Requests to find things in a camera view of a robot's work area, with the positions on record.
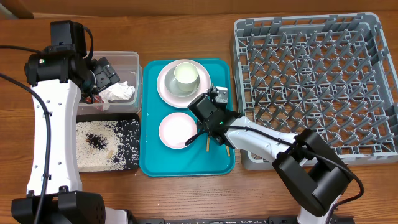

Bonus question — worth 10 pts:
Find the white napkin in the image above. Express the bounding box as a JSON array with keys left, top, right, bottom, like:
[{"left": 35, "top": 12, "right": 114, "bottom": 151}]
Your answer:
[{"left": 99, "top": 81, "right": 136, "bottom": 102}]

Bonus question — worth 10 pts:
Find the red snack wrapper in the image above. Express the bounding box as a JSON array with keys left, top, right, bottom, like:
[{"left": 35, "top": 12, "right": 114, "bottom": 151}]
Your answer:
[{"left": 83, "top": 95, "right": 104, "bottom": 111}]

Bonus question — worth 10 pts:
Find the pink bowl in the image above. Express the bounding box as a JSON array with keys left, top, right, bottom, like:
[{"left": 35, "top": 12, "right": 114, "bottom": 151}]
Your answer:
[{"left": 159, "top": 112, "right": 197, "bottom": 149}]

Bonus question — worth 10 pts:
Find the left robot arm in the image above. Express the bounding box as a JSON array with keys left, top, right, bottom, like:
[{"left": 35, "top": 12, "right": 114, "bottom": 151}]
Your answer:
[{"left": 11, "top": 21, "right": 135, "bottom": 223}]

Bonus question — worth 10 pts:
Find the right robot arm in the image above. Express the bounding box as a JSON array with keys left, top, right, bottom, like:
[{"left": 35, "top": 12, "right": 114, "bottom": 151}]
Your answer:
[{"left": 188, "top": 93, "right": 354, "bottom": 223}]

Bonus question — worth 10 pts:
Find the grey dishwasher rack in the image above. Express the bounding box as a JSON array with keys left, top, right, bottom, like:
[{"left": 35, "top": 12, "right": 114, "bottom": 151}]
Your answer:
[{"left": 232, "top": 12, "right": 397, "bottom": 165}]

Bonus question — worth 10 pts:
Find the clear plastic storage bin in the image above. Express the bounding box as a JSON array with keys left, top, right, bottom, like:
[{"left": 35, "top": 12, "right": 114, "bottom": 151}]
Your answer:
[{"left": 77, "top": 51, "right": 142, "bottom": 115}]

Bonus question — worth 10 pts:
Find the black plastic tray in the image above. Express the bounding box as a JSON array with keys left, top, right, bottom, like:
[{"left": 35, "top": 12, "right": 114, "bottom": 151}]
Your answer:
[{"left": 76, "top": 112, "right": 141, "bottom": 174}]

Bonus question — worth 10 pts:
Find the grey shallow bowl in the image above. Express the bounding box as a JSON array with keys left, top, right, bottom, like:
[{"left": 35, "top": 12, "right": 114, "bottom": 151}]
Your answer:
[{"left": 165, "top": 67, "right": 200, "bottom": 98}]

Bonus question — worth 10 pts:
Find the spilled rice pile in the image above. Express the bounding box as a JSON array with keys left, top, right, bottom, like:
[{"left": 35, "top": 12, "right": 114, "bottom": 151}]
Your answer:
[{"left": 76, "top": 119, "right": 141, "bottom": 173}]

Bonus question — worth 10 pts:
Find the white round plate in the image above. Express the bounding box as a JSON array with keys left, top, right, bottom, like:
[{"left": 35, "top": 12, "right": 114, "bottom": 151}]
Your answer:
[{"left": 157, "top": 59, "right": 211, "bottom": 108}]

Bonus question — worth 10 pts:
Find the pale green paper cup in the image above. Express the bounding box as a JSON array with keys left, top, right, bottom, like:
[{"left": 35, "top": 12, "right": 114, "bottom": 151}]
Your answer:
[{"left": 174, "top": 62, "right": 199, "bottom": 92}]

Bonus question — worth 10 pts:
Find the teal serving tray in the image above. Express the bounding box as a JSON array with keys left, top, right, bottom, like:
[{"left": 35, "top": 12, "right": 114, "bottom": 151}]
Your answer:
[{"left": 139, "top": 60, "right": 236, "bottom": 177}]

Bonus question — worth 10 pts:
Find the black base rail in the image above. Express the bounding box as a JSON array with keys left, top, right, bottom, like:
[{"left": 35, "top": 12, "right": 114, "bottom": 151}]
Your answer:
[{"left": 136, "top": 216, "right": 355, "bottom": 224}]

